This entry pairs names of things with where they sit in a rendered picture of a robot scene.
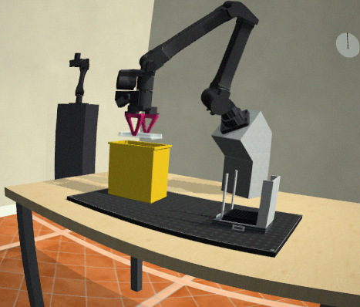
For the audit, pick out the yellow open-top bin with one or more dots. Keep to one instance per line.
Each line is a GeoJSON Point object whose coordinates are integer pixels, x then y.
{"type": "Point", "coordinates": [138, 172]}

